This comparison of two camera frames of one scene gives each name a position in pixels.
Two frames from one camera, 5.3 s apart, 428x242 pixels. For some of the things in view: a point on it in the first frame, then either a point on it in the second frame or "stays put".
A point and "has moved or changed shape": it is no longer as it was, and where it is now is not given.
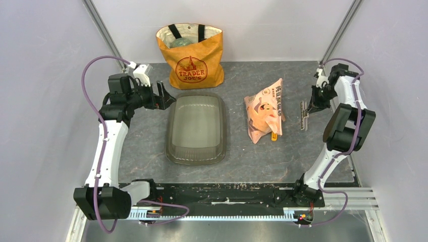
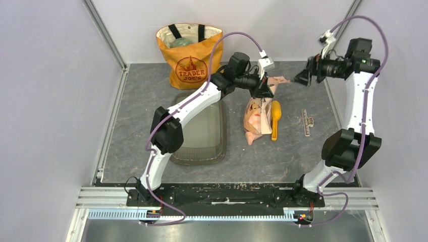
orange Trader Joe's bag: (194, 53) stays put
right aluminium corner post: (342, 31) stays put
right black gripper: (318, 104) → (316, 69)
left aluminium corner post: (94, 13) stays put
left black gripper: (157, 102) → (262, 89)
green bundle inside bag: (180, 42) stays put
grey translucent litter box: (196, 129) stays put
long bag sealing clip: (304, 115) has moved or changed shape
